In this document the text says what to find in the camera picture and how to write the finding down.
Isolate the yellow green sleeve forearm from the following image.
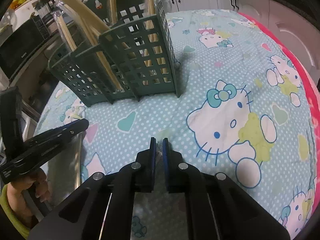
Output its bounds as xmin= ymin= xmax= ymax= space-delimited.
xmin=1 ymin=185 xmax=30 ymax=240

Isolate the person's left hand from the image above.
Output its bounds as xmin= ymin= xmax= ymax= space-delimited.
xmin=7 ymin=168 xmax=51 ymax=228

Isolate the Hello Kitty blue tablecloth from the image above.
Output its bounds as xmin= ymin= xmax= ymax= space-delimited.
xmin=36 ymin=10 xmax=319 ymax=239

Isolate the black microwave oven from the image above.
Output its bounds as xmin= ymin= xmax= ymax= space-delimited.
xmin=1 ymin=15 xmax=50 ymax=80

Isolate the green plastic utensil basket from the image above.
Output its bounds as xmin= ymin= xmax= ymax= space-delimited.
xmin=48 ymin=0 xmax=179 ymax=107

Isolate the black blender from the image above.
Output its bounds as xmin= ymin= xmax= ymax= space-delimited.
xmin=35 ymin=0 xmax=55 ymax=20

